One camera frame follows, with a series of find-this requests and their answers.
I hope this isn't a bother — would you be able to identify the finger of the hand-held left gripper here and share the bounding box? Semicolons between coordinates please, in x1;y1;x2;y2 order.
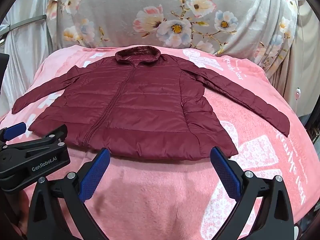
0;122;27;144
0;124;68;153

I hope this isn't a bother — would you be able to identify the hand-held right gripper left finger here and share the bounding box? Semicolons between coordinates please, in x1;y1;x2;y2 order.
26;148;111;240

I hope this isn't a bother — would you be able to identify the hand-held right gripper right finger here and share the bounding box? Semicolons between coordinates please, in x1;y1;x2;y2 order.
211;146;297;240

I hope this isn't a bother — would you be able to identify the maroon puffer jacket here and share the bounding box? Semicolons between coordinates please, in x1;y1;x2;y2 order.
12;45;290;161

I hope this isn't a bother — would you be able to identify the pink printed blanket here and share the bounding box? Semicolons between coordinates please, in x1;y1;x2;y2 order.
0;44;317;240

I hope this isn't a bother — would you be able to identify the silver satin cloth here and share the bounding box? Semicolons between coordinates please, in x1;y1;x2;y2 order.
0;12;59;120

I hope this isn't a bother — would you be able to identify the grey floral bed sheet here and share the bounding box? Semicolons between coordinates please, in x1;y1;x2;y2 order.
46;0;304;98

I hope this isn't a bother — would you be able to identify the dark metal frame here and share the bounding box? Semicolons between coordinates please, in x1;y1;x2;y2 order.
306;100;320;153

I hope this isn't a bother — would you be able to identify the white cable with round clip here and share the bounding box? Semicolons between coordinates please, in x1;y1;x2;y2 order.
293;0;304;112

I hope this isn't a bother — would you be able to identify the grey strap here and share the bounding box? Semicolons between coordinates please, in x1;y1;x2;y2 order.
7;15;47;30

